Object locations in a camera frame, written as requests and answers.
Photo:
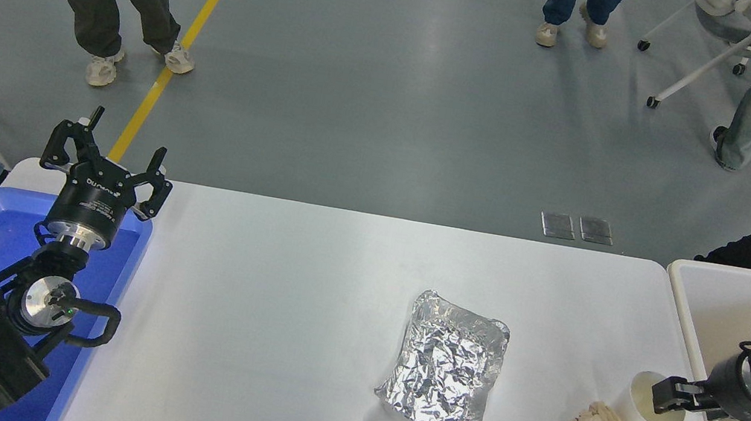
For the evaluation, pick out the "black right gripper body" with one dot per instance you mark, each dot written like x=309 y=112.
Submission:
x=732 y=387

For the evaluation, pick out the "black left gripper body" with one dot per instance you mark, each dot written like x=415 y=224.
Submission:
x=92 y=200

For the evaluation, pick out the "white paper cup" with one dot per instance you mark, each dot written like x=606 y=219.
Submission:
x=641 y=390

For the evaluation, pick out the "metal floor plate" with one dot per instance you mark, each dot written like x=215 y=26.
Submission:
x=558 y=225
x=595 y=229

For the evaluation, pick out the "crumpled foil tray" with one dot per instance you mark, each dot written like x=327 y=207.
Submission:
x=444 y=372

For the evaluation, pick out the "white wheeled chair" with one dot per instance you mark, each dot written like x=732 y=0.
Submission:
x=732 y=26

